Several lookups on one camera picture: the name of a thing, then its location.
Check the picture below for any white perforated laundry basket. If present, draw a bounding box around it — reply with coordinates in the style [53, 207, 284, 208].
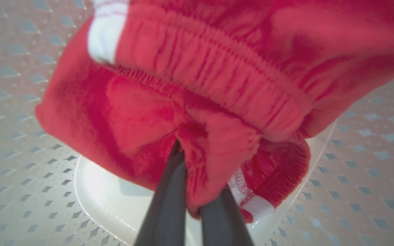
[0, 0, 394, 246]

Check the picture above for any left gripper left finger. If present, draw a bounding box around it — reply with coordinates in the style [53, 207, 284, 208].
[134, 139, 188, 246]

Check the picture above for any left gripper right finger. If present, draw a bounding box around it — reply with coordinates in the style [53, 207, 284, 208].
[200, 187, 254, 246]

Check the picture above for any red garment with white stripes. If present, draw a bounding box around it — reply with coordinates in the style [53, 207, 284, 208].
[35, 0, 394, 224]

